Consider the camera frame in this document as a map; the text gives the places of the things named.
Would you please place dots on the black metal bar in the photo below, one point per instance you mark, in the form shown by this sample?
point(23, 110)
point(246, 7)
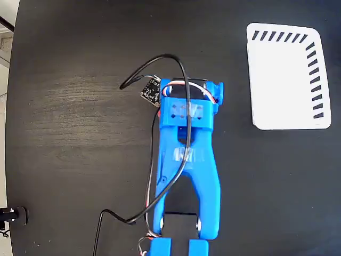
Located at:
point(6, 23)

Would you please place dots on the white plastic tray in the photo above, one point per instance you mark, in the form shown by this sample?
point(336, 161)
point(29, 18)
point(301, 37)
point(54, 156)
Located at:
point(279, 80)

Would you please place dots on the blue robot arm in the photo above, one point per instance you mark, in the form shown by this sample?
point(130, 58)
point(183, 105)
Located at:
point(186, 170)

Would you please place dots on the clear tape strip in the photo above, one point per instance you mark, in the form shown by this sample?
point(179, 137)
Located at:
point(195, 110)
point(197, 155)

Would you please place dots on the black table clamp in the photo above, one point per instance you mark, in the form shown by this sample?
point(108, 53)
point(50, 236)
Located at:
point(18, 214)

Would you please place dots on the black camera circuit board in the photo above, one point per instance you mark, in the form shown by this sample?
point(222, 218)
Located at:
point(150, 92)

